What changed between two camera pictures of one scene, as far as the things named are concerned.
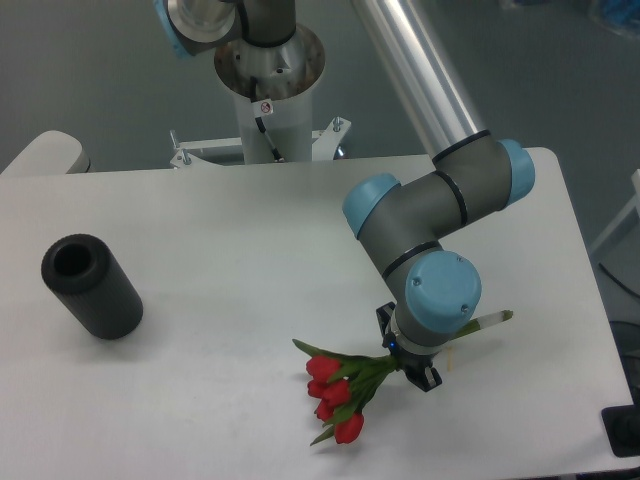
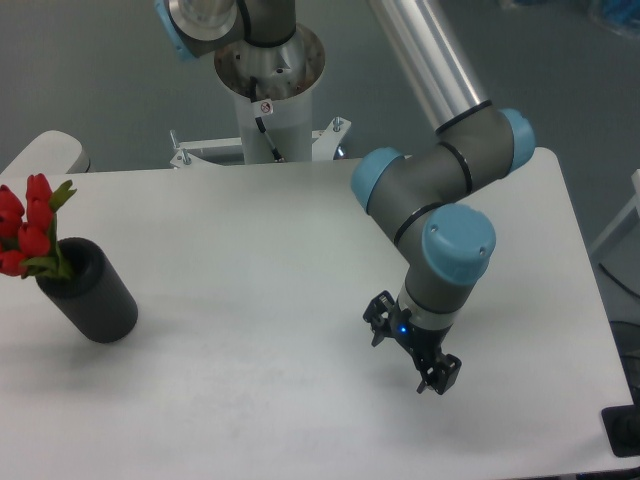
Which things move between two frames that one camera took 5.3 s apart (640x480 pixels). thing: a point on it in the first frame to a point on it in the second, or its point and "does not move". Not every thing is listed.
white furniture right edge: x=635 y=181 does not move
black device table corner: x=623 y=425 does not move
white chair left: x=52 y=152 does not move
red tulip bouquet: x=340 y=385 to x=31 y=246
